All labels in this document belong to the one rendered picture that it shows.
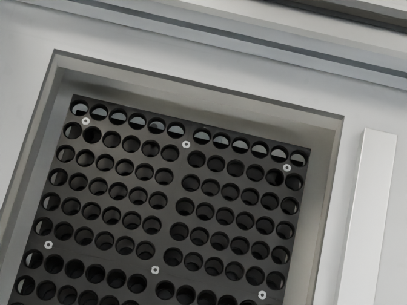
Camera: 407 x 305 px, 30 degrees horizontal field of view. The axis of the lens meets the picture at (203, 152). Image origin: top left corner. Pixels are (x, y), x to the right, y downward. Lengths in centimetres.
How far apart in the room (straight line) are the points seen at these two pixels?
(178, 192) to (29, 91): 12
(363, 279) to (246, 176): 12
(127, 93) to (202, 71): 13
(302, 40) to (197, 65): 7
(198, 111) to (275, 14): 16
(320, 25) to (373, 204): 12
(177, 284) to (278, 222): 8
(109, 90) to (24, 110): 14
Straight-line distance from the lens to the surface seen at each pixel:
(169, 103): 62
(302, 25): 49
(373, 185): 49
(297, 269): 59
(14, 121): 51
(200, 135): 60
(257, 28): 49
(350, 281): 47
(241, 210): 53
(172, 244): 52
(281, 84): 52
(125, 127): 55
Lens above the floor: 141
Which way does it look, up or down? 70 degrees down
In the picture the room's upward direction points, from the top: 11 degrees clockwise
